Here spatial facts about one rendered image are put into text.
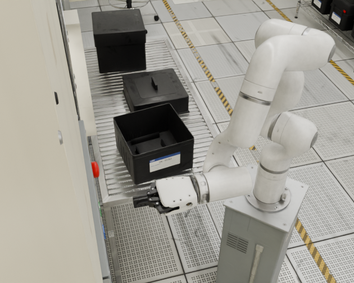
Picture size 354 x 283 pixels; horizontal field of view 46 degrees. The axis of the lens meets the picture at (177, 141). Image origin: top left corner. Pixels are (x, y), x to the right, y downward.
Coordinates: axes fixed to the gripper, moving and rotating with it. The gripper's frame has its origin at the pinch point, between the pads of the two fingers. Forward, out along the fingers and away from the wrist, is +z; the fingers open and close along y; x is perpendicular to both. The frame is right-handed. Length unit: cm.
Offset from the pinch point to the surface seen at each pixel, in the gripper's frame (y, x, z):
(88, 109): 70, -18, 9
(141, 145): 69, -43, -12
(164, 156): 48, -32, -18
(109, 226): 40, -60, 8
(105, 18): 154, -19, -10
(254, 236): 17, -56, -49
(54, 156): -61, 77, 12
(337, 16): 257, -91, -244
